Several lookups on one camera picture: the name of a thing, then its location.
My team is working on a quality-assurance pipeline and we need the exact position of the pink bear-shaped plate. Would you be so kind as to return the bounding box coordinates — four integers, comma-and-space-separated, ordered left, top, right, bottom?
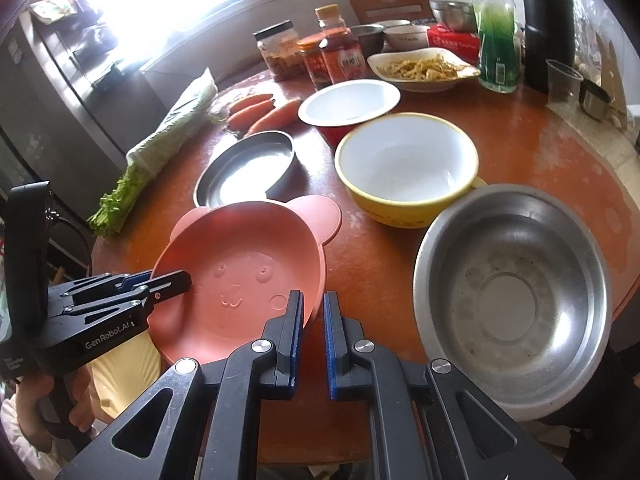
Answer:
148, 195, 342, 364

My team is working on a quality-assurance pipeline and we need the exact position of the yellow shell-shaped plate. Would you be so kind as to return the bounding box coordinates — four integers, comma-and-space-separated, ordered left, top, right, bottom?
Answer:
89, 332, 164, 424

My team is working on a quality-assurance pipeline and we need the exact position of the round metal pan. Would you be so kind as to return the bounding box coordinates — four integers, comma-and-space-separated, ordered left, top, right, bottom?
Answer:
193, 130, 297, 209

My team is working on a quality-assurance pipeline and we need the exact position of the stainless steel bowl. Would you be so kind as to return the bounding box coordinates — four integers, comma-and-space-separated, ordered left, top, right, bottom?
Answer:
413, 184, 613, 422

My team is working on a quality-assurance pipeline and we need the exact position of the person's left hand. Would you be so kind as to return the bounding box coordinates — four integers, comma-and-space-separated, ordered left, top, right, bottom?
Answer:
14, 366, 96, 456

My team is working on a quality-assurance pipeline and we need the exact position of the wrapped green celery bunch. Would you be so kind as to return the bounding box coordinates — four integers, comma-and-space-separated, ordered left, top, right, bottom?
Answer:
88, 68, 218, 237

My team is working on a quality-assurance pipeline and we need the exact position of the middle orange carrot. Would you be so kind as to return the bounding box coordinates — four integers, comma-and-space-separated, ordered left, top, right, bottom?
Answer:
227, 100, 274, 130

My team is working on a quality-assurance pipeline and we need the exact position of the orange carrot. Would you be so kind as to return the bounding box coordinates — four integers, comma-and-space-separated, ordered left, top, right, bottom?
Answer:
227, 100, 274, 130
246, 99, 302, 136
229, 93, 273, 115

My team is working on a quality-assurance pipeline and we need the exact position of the grey refrigerator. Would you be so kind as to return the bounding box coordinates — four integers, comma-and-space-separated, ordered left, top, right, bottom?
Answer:
1, 12, 167, 220

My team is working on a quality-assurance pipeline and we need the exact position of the back orange carrot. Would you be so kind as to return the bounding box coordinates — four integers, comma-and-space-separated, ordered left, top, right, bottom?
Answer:
229, 93, 273, 115

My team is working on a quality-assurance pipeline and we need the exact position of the front orange carrot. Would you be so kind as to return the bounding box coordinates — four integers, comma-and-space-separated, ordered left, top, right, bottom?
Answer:
246, 99, 302, 136

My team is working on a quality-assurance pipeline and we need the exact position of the red instant noodle bowl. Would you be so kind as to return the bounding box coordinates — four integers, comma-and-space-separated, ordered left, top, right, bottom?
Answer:
298, 79, 401, 148

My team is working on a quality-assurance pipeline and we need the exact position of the yellow enamel bowl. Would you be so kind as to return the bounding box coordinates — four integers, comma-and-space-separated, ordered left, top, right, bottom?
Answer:
334, 113, 485, 229

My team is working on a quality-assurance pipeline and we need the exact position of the clear plastic snack jar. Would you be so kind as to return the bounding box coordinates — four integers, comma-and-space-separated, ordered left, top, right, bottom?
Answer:
253, 20, 306, 81

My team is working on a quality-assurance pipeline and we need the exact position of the red chili sauce jar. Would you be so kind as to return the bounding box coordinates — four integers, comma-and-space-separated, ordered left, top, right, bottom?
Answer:
296, 32, 332, 90

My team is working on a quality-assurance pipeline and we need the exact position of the dark sauce bottle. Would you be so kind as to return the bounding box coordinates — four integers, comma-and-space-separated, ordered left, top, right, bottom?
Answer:
314, 4, 367, 84

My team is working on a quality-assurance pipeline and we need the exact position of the white dish with food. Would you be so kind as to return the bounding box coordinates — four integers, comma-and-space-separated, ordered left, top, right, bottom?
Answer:
367, 47, 480, 93

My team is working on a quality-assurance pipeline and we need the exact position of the white ceramic bowl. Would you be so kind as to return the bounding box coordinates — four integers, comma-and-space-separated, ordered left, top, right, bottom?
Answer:
384, 24, 430, 52

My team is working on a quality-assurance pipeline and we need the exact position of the wooden chair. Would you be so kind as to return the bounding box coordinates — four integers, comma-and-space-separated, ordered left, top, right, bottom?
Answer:
349, 0, 434, 24

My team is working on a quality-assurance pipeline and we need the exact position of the red tissue box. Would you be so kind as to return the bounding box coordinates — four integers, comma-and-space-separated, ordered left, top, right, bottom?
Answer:
426, 24, 480, 65

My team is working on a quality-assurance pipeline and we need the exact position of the small steel cup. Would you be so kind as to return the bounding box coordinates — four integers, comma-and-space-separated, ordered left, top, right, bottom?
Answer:
578, 79, 611, 122

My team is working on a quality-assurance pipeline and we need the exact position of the clear plastic cup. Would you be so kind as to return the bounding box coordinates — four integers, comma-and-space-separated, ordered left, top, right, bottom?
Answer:
546, 58, 584, 105

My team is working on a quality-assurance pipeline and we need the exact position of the small steel bowl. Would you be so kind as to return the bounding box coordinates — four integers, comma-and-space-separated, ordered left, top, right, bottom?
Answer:
430, 0, 477, 34

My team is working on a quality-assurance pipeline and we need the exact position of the wooden rabbit ornament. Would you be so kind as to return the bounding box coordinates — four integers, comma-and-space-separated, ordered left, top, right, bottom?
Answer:
596, 34, 628, 131

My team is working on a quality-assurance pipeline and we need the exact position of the green liquid plastic bottle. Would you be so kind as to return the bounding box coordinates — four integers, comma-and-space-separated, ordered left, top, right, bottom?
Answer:
472, 0, 518, 94

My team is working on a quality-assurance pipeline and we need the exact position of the black thermos flask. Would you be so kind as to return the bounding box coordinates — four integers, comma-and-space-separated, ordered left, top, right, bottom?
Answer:
523, 0, 575, 93

